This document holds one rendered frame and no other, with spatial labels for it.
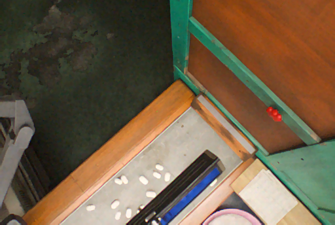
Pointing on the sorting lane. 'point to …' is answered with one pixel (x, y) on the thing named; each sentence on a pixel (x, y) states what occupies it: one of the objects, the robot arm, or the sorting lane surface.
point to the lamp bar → (182, 190)
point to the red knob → (274, 114)
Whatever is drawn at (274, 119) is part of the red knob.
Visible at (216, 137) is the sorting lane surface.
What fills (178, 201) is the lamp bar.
